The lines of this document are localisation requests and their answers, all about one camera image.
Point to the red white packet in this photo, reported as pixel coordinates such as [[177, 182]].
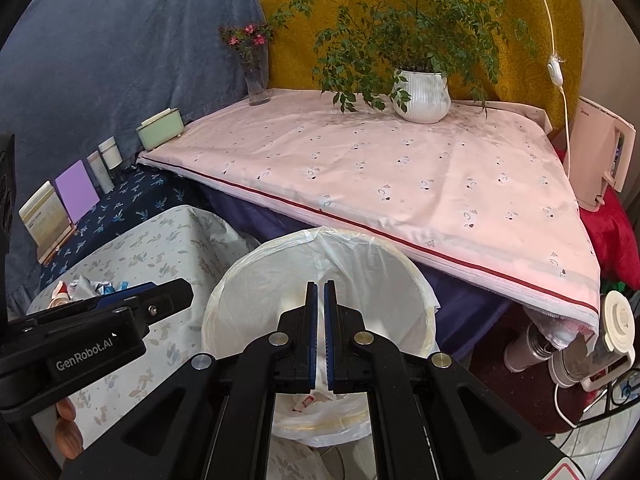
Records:
[[59, 292]]

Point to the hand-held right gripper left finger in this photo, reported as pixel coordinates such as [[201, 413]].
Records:
[[312, 335]]

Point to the white tube bottle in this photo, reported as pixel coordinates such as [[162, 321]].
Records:
[[100, 175]]

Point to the mustard yellow cloth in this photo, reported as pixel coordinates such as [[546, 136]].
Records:
[[515, 35]]

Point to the potted green plant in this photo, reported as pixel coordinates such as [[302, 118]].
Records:
[[420, 97]]

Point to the glass flower vase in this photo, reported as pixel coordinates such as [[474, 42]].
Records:
[[257, 87]]

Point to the blue-grey cloth backdrop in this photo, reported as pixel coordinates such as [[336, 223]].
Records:
[[125, 50]]

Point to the pink kettle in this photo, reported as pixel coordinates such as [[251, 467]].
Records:
[[595, 160]]

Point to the purple cloth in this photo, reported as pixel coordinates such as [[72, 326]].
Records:
[[465, 305]]

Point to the navy floral cloth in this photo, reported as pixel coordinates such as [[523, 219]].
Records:
[[130, 195]]

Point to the person's left hand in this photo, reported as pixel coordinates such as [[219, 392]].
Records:
[[67, 435]]

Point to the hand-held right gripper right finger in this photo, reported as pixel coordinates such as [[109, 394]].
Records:
[[329, 335]]

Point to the white jar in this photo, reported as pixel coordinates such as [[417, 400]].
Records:
[[110, 155]]

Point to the steel thermos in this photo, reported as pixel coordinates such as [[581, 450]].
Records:
[[525, 355]]

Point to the purple card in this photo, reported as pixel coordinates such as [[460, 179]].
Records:
[[77, 192]]

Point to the pink tablecloth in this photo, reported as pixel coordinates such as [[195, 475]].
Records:
[[375, 170]]

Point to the white tissue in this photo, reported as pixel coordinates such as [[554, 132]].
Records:
[[87, 287]]

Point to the white lined trash bin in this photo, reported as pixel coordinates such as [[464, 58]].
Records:
[[260, 280]]

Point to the blue wrapper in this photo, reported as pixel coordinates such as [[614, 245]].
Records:
[[116, 286]]

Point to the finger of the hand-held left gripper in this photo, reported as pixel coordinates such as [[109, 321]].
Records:
[[165, 300], [127, 296]]

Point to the red cloth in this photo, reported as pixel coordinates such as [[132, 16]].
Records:
[[610, 240]]

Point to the green box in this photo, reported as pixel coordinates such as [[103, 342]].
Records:
[[160, 132]]

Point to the white kettle jug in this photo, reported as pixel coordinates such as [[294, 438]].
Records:
[[617, 320]]

